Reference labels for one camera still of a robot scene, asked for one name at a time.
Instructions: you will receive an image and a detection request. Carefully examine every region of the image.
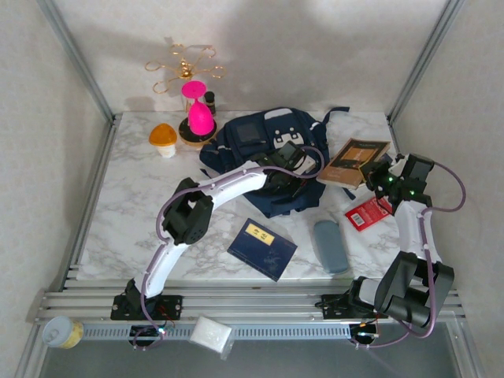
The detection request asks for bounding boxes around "pink goblet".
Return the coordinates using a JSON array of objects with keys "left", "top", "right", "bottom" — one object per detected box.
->
[{"left": 180, "top": 80, "right": 216, "bottom": 137}]

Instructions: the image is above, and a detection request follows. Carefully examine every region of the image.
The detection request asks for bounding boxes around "navy book with yellow label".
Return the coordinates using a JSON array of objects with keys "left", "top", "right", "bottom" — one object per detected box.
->
[{"left": 227, "top": 217, "right": 298, "bottom": 283}]

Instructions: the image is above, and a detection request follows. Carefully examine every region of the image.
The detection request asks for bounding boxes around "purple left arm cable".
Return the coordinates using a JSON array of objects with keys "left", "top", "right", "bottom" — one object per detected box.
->
[{"left": 132, "top": 146, "right": 327, "bottom": 351}]

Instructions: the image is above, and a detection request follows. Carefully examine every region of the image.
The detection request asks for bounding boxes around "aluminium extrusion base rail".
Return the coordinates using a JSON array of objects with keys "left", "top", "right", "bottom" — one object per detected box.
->
[{"left": 27, "top": 267, "right": 468, "bottom": 326}]

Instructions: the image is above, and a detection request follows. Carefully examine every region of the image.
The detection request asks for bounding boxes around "red packet with barcode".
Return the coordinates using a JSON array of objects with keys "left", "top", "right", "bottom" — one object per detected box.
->
[{"left": 344, "top": 196, "right": 395, "bottom": 232}]

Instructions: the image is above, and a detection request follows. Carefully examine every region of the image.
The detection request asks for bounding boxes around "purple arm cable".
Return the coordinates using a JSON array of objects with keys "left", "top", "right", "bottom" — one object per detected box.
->
[
  {"left": 132, "top": 146, "right": 327, "bottom": 351},
  {"left": 352, "top": 161, "right": 469, "bottom": 350}
]

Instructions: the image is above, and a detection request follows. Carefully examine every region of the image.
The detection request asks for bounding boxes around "brown paperback book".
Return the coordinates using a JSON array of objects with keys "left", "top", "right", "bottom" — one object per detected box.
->
[{"left": 316, "top": 137, "right": 392, "bottom": 190}]

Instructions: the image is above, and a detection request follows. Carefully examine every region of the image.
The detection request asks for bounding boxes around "gold wire glass rack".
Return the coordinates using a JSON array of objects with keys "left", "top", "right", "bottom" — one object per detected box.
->
[{"left": 144, "top": 42, "right": 228, "bottom": 149}]

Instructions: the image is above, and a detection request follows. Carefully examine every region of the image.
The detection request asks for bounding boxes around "orange mushroom shaped container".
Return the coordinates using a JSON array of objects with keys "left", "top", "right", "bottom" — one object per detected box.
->
[{"left": 148, "top": 123, "right": 178, "bottom": 159}]

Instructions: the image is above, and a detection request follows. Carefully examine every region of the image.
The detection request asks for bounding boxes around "aluminium frame post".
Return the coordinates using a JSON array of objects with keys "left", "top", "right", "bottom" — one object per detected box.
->
[
  {"left": 37, "top": 0, "right": 118, "bottom": 124},
  {"left": 387, "top": 0, "right": 468, "bottom": 124}
]

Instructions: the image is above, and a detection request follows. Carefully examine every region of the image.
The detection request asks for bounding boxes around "aluminium table side rail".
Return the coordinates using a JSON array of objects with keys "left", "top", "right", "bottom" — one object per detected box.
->
[{"left": 58, "top": 116, "right": 121, "bottom": 292}]

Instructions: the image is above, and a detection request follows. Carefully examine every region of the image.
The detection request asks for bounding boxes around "small dark bottle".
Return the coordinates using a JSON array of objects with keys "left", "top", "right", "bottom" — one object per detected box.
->
[{"left": 203, "top": 91, "right": 218, "bottom": 117}]

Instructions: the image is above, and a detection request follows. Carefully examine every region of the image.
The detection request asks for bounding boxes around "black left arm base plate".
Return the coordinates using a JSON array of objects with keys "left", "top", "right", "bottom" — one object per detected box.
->
[{"left": 109, "top": 294, "right": 184, "bottom": 321}]

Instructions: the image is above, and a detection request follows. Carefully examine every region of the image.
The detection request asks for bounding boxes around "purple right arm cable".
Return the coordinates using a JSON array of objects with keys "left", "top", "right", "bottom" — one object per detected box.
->
[{"left": 352, "top": 161, "right": 469, "bottom": 350}]

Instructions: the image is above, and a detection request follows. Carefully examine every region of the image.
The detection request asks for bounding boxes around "grey glasses case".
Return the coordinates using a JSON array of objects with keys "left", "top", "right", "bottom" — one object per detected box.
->
[{"left": 313, "top": 219, "right": 350, "bottom": 275}]

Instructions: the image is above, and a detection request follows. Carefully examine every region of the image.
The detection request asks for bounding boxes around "navy blue student backpack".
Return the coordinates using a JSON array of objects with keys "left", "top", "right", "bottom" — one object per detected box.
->
[{"left": 198, "top": 106, "right": 351, "bottom": 220}]

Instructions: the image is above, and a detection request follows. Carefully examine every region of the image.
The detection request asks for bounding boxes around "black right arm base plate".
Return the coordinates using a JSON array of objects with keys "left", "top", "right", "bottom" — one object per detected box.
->
[{"left": 314, "top": 293, "right": 394, "bottom": 321}]

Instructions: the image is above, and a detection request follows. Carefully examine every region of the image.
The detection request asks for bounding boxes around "tin can with yellow label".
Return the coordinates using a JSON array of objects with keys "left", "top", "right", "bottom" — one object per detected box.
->
[{"left": 42, "top": 316, "right": 84, "bottom": 350}]

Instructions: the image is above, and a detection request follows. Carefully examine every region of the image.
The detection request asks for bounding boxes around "grey slotted cable duct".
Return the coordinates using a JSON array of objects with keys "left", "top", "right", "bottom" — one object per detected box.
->
[{"left": 80, "top": 322, "right": 381, "bottom": 343}]

